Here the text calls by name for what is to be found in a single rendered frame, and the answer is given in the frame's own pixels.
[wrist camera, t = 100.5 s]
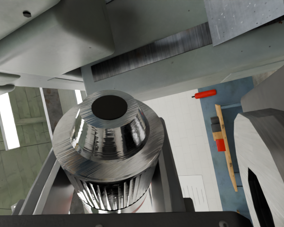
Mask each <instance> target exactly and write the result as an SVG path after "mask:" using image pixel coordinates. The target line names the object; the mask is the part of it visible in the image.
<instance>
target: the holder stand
mask: <svg viewBox="0 0 284 227"><path fill-rule="evenodd" d="M241 105H242V109H243V113H238V115H237V117H236V118H235V120H234V141H235V149H236V156H237V160H238V166H239V171H240V176H241V180H242V184H243V189H244V193H245V196H246V200H247V205H248V208H249V212H250V215H251V218H252V222H253V225H254V227H284V65H283V66H282V67H281V68H279V69H278V70H277V71H275V72H274V73H273V74H271V75H270V76H269V77H268V78H266V79H265V80H264V81H262V82H261V83H260V84H258V85H257V86H256V87H254V88H253V89H252V90H250V91H249V92H248V93H247V94H245V95H244V96H243V97H241Z"/></svg>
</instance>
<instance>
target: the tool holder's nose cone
mask: <svg viewBox="0 0 284 227"><path fill-rule="evenodd" d="M149 135H150V126H149V122H148V120H147V118H146V116H145V115H144V113H143V111H142V110H141V108H140V106H139V105H138V103H137V101H136V100H135V99H134V98H133V97H132V96H131V95H130V94H128V93H126V92H123V91H119V90H102V91H98V92H95V93H93V94H91V95H89V96H88V97H86V98H85V99H84V100H83V102H82V103H81V105H80V107H79V109H78V112H77V114H76V116H75V118H74V121H73V123H72V125H71V128H70V141H71V143H72V146H73V147H74V149H75V150H76V151H77V152H78V153H79V154H80V155H81V156H83V157H85V158H87V159H89V160H91V161H95V162H99V163H114V162H119V161H123V160H126V159H128V158H130V157H132V156H134V155H135V154H137V153H138V152H139V151H140V150H141V149H142V148H143V147H144V146H145V144H146V143H147V141H148V138H149Z"/></svg>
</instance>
